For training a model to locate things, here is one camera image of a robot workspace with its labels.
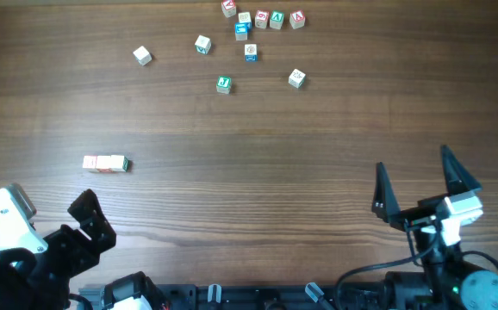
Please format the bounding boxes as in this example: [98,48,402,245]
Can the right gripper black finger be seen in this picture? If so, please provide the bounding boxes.
[440,145,482,195]
[371,162,401,223]

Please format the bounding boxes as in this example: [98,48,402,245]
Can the wooden block red side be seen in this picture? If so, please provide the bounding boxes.
[82,155,97,172]

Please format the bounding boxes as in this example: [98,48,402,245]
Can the plain wooden block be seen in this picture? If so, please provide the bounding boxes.
[133,46,153,65]
[95,155,112,173]

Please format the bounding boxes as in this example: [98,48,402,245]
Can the wooden block faint picture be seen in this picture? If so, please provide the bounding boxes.
[109,155,129,172]

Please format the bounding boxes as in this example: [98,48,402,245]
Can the wooden block circle picture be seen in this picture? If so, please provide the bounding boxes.
[216,76,232,94]

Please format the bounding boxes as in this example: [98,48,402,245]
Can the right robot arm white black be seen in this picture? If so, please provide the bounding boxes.
[371,146,498,309]

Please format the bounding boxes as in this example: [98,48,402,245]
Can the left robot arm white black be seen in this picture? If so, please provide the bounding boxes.
[0,183,170,309]

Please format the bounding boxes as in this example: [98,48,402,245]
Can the wooden block star picture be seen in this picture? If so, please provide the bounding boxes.
[289,69,306,89]

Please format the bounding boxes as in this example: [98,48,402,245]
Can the wooden block blue side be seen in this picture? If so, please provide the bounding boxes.
[244,44,258,62]

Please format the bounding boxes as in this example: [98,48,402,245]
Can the red letter A block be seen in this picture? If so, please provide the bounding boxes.
[289,10,306,29]

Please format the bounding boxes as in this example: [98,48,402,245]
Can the wooden block green side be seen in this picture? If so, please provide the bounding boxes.
[195,35,212,54]

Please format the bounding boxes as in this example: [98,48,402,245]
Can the green letter A block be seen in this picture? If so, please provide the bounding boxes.
[269,10,284,30]

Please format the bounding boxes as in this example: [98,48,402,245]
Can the red number nine block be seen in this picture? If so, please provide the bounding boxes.
[255,10,270,29]

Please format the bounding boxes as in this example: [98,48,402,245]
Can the blue top wooden block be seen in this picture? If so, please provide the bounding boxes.
[234,22,248,40]

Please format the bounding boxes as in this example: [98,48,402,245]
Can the plain top block on blue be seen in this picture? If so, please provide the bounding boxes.
[238,12,252,26]

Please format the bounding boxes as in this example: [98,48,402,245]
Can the red letter block top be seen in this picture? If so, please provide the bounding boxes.
[221,0,237,18]

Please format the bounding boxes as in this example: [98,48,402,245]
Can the black mounting rail base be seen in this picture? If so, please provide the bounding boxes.
[76,282,464,310]

